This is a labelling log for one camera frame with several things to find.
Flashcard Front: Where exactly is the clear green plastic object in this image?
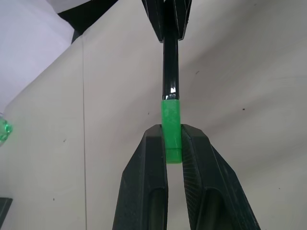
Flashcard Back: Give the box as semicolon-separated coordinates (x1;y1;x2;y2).
0;112;14;147

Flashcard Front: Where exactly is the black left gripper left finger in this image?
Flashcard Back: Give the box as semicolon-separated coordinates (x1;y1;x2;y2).
112;124;168;230

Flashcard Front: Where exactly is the green marker cap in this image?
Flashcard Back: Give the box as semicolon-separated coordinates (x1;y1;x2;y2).
160;100;184;165

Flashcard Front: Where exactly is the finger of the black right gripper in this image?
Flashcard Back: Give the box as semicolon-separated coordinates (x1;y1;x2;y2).
141;0;165;43
172;0;193;40

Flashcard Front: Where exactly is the black marker barrel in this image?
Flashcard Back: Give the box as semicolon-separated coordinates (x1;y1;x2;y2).
162;0;180;101

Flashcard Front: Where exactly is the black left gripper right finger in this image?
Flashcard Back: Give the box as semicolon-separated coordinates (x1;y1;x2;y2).
179;123;262;230

